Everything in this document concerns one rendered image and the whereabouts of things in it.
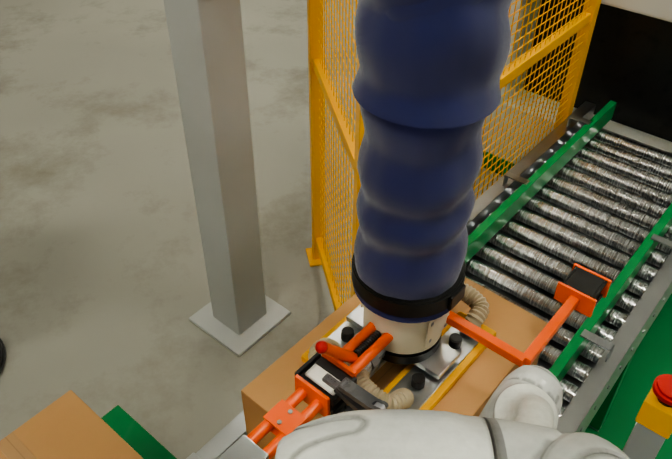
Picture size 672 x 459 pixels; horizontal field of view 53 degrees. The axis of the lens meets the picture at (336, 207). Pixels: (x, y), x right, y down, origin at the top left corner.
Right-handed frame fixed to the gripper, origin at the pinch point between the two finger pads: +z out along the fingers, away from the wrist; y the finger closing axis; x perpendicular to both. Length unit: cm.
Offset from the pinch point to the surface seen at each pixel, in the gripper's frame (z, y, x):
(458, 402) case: -17.9, 12.4, 22.0
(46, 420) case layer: 75, 54, -28
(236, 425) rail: 32, 48, 2
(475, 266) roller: 18, 54, 99
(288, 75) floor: 231, 112, 231
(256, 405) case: 13.7, 13.6, -5.2
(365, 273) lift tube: 2.8, -16.6, 15.3
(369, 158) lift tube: 4.5, -41.4, 16.9
